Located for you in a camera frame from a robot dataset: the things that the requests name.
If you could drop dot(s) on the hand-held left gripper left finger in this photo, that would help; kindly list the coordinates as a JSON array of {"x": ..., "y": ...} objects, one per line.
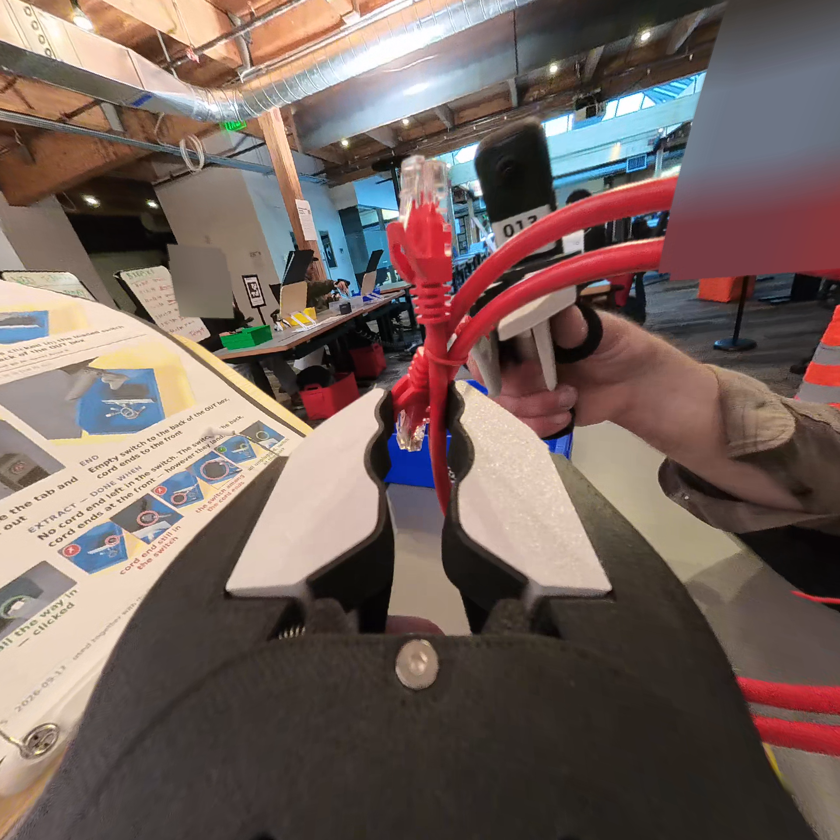
[{"x": 308, "y": 518}]

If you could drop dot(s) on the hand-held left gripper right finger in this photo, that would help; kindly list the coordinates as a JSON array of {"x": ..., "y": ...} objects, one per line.
[{"x": 525, "y": 512}]

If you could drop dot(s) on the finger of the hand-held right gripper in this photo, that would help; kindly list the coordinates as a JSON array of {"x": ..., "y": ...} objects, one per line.
[
  {"x": 489, "y": 361},
  {"x": 525, "y": 318}
]

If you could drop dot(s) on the person's right hand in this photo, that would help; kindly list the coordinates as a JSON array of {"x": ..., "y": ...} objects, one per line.
[{"x": 630, "y": 380}]

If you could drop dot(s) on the wooden board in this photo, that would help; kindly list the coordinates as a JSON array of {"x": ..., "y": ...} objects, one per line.
[{"x": 282, "y": 417}]

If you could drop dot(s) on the blue plastic bin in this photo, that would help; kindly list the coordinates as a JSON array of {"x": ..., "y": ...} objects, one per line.
[{"x": 407, "y": 459}]

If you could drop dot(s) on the red fabric bin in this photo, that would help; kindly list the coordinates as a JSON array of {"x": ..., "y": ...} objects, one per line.
[
  {"x": 367, "y": 361},
  {"x": 328, "y": 397}
]

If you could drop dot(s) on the long work table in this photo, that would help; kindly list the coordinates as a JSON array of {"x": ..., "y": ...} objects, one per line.
[{"x": 315, "y": 331}]

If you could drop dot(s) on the green plastic bin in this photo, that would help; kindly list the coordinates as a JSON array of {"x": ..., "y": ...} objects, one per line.
[{"x": 246, "y": 338}]

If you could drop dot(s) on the printed instruction sheet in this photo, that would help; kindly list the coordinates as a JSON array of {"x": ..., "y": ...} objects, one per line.
[{"x": 98, "y": 459}]

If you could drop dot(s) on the black white tag poster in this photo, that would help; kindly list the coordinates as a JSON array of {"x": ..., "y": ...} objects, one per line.
[{"x": 253, "y": 292}]

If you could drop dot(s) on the whiteboard with red writing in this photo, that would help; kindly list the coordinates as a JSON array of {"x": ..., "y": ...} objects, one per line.
[{"x": 148, "y": 295}]

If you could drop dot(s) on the orange traffic cone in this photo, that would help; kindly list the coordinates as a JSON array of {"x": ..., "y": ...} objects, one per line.
[{"x": 823, "y": 367}]

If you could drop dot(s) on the whiteboard with green writing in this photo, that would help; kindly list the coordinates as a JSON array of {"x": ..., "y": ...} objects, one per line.
[{"x": 46, "y": 283}]

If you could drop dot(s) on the white corner clip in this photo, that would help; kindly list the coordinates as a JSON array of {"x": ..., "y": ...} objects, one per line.
[{"x": 26, "y": 768}]

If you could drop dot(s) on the black stanchion post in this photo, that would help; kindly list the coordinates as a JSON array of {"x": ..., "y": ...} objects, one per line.
[{"x": 736, "y": 342}]

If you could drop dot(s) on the wooden post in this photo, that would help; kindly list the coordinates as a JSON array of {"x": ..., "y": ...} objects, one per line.
[{"x": 289, "y": 184}]

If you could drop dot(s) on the silver ventilation duct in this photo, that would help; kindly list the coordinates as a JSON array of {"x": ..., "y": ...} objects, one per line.
[{"x": 295, "y": 85}]

